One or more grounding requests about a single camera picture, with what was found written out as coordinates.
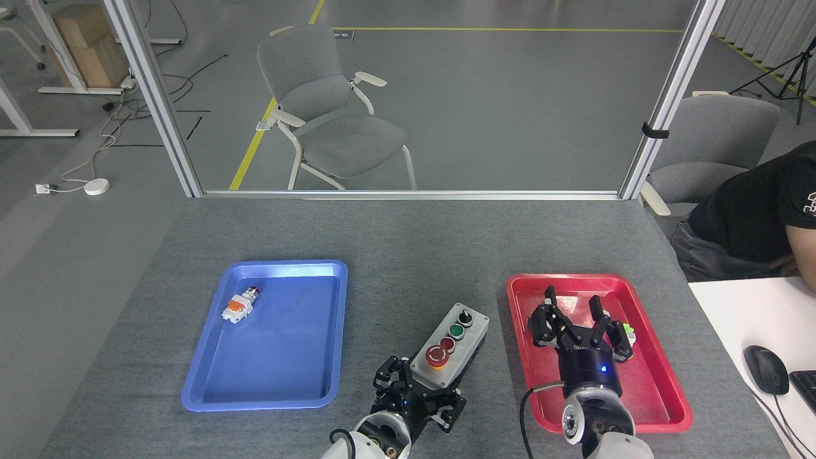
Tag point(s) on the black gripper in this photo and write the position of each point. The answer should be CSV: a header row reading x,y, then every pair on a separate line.
x,y
590,368
411,401

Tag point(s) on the black tripod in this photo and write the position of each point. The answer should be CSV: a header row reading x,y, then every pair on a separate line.
x,y
797,70

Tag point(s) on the black keyboard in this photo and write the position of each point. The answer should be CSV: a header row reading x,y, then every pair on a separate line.
x,y
806,390

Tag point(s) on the grey chair with white armrests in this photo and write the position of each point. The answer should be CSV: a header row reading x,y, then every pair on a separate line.
x,y
319,95

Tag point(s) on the white floor socket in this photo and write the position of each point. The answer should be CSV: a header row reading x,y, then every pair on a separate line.
x,y
43,189

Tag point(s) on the person's left hand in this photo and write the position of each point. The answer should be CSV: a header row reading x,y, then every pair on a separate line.
x,y
785,262

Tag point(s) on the black clip on post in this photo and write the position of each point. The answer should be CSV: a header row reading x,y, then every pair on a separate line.
x,y
655,132

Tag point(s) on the blue plastic tray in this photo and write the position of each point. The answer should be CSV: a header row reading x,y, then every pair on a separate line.
x,y
280,357

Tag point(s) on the white round floor device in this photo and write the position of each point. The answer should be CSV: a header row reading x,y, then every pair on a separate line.
x,y
97,187

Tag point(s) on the white desk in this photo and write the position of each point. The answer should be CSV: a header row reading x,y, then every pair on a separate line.
x,y
733,319

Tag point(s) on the person's right forearm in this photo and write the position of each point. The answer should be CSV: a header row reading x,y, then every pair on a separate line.
x,y
804,255

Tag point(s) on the grey control box with buttons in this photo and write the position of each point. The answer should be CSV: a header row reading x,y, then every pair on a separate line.
x,y
462,347

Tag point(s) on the red plastic tray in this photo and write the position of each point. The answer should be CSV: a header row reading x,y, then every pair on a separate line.
x,y
650,395

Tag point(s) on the red push button, orange-white base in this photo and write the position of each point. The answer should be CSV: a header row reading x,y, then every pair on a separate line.
x,y
239,307

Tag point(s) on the white table leg frame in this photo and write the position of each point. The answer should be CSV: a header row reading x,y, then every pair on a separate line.
x,y
67,64
22,118

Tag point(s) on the person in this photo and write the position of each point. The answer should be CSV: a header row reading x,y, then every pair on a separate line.
x,y
746,210

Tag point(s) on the green push button switch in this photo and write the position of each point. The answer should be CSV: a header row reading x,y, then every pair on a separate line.
x,y
629,331

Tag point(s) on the silver frame post with clip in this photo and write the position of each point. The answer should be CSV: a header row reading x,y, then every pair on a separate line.
x,y
672,95

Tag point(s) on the brown cardboard box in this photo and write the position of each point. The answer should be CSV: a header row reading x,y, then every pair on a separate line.
x,y
95,64
80,25

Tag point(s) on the black computer mouse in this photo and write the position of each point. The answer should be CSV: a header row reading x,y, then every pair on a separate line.
x,y
765,370

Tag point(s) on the silver frame crossbar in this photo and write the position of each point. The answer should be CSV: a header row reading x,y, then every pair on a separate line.
x,y
408,194

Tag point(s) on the grey chair beside person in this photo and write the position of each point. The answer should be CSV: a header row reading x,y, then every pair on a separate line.
x,y
720,134

